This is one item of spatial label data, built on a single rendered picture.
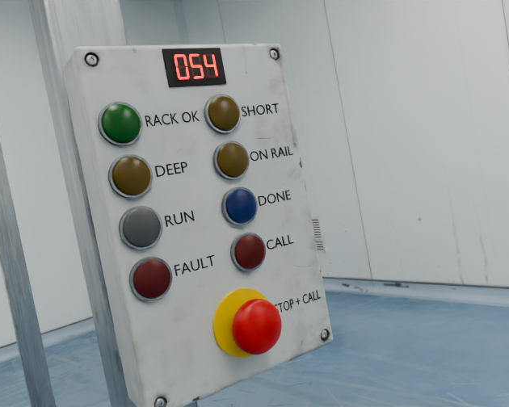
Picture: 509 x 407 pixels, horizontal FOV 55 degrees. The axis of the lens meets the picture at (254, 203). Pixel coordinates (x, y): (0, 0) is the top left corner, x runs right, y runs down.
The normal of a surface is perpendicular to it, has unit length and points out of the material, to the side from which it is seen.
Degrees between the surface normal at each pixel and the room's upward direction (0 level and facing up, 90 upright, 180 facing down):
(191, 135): 90
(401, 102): 90
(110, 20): 90
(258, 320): 85
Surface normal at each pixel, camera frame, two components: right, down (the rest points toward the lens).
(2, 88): 0.63, -0.07
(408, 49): -0.76, 0.18
